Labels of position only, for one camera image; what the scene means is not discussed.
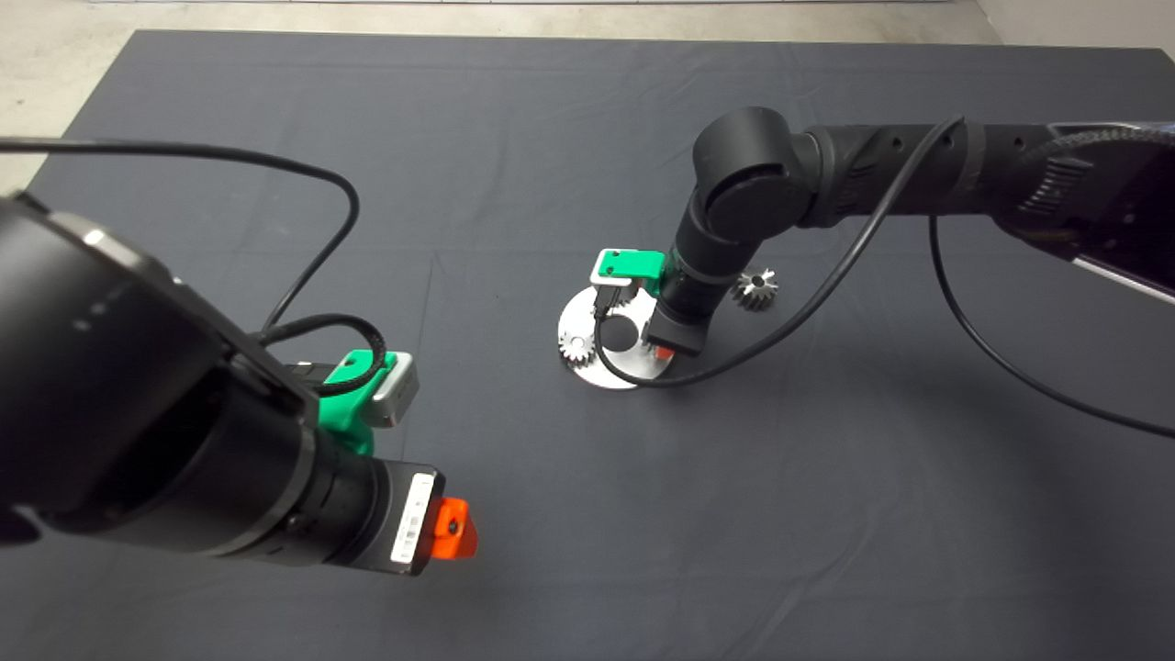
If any round metal plate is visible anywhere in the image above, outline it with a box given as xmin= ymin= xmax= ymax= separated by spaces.
xmin=557 ymin=286 xmax=677 ymax=391

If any black right camera cable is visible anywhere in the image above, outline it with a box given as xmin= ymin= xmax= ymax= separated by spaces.
xmin=592 ymin=115 xmax=1175 ymax=438

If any green left camera mount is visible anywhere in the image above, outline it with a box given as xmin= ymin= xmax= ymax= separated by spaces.
xmin=317 ymin=349 xmax=397 ymax=457

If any black camera cable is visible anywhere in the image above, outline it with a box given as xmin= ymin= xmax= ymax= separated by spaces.
xmin=592 ymin=115 xmax=1175 ymax=438
xmin=0 ymin=136 xmax=388 ymax=398

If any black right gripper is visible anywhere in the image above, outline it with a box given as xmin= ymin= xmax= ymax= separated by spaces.
xmin=644 ymin=308 xmax=711 ymax=361

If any black braided cable sleeve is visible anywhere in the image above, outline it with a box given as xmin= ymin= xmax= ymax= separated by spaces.
xmin=1037 ymin=128 xmax=1175 ymax=162

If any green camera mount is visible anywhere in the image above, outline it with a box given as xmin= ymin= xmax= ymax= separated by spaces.
xmin=597 ymin=248 xmax=667 ymax=297
xmin=317 ymin=349 xmax=397 ymax=457

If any black left camera cable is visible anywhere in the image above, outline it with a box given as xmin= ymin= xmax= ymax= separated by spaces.
xmin=0 ymin=136 xmax=388 ymax=398

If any silver left camera box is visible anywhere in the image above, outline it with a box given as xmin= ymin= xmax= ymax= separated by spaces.
xmin=369 ymin=353 xmax=420 ymax=429

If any green right camera mount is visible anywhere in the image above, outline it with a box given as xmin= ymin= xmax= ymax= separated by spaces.
xmin=597 ymin=248 xmax=667 ymax=297

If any dark grey table cloth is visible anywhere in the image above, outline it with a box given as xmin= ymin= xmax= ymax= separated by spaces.
xmin=0 ymin=30 xmax=1175 ymax=661

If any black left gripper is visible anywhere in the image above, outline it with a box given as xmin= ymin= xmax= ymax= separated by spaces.
xmin=363 ymin=459 xmax=479 ymax=577

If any larger steel gear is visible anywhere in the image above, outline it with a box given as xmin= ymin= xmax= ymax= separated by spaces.
xmin=734 ymin=268 xmax=780 ymax=313

